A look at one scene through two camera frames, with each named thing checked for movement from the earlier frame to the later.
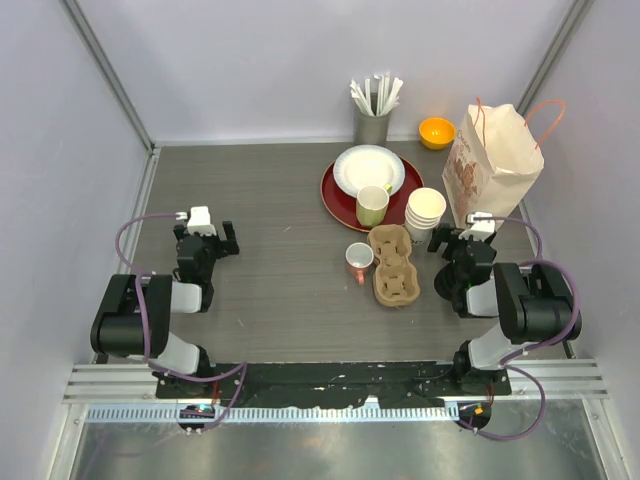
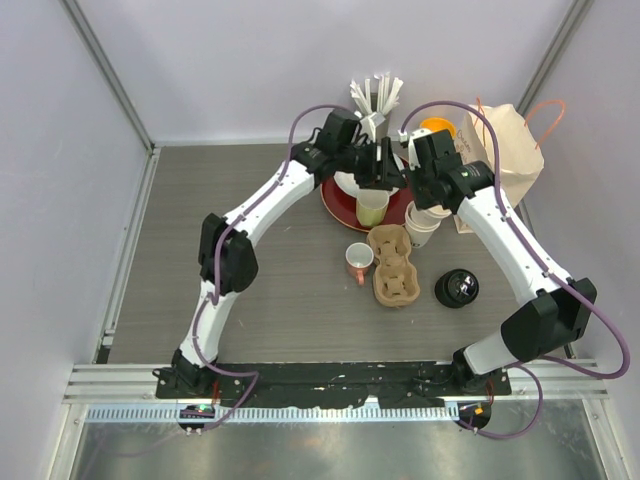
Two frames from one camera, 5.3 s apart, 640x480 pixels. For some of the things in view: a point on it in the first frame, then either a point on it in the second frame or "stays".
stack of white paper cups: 422,214 stays
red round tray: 341,207 stays
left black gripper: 221,246 → 380,175
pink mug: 359,256 stays
